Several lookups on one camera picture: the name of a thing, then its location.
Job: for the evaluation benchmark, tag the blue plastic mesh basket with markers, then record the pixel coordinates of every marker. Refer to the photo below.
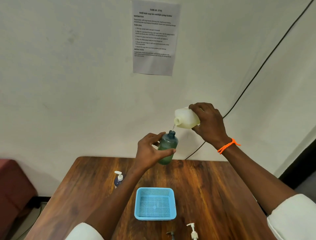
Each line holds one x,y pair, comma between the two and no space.
155,205

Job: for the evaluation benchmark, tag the small teal translucent bottle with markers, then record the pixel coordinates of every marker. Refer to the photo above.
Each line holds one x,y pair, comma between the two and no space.
169,143

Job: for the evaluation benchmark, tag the person's left hand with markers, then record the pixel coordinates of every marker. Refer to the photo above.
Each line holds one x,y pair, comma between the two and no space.
147,153

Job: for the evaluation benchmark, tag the person's left forearm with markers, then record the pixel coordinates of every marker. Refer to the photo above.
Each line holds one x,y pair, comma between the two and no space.
116,202

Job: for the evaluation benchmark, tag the small navy white pump bottle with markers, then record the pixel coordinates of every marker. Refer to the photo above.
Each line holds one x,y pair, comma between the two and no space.
119,179

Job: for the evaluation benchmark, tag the maroon upholstered seat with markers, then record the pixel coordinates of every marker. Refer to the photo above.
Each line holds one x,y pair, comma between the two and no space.
13,192

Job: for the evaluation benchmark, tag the large yellow soap bottle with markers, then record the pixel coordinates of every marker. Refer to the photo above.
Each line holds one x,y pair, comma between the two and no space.
187,118

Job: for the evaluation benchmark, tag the white pump head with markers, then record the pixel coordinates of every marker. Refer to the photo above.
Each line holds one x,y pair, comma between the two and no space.
193,233

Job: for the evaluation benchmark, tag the dark teal pump head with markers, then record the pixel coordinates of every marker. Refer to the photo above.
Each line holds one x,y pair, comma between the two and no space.
171,235

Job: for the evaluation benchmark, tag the person's right forearm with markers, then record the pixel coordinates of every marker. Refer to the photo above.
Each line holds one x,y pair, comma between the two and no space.
256,178

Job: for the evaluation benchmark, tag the person's right white sleeve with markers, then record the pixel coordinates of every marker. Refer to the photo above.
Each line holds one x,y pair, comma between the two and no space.
293,217

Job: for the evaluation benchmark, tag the person's white sleeve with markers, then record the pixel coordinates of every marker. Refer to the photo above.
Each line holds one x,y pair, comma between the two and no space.
84,232
293,217

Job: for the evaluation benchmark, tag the person's left white sleeve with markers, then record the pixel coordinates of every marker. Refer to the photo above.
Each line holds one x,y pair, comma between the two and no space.
84,232

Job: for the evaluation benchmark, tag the black door frame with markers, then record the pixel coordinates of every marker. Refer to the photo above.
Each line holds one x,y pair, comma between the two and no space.
301,165

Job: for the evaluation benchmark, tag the person's right hand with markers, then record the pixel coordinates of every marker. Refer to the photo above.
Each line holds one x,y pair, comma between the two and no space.
211,126

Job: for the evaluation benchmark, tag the printed paper sheet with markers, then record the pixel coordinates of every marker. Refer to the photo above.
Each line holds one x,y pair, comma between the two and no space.
155,42

